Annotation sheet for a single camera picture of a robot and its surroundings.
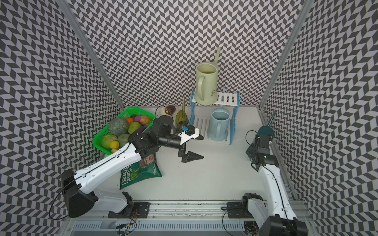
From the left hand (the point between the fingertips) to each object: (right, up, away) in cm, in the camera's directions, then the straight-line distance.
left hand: (201, 148), depth 62 cm
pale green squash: (-59, 0, +30) cm, 66 cm away
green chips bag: (-29, -15, +18) cm, 38 cm away
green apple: (-48, 0, +29) cm, 56 cm away
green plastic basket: (-48, +18, +44) cm, 67 cm away
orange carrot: (-49, +12, +40) cm, 64 cm away
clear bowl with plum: (-22, +20, +49) cm, 58 cm away
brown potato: (-37, +12, +37) cm, 54 cm away
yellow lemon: (-51, -3, +24) cm, 57 cm away
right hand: (+30, -6, +19) cm, 36 cm away
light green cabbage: (-44, +8, +35) cm, 56 cm away
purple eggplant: (-39, +8, +38) cm, 55 cm away
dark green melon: (-51, +8, +29) cm, 59 cm away
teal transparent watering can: (+39, +6, +22) cm, 45 cm away
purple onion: (-44, +13, +40) cm, 60 cm away
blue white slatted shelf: (+2, +9, +44) cm, 45 cm away
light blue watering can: (+10, +6, +18) cm, 22 cm away
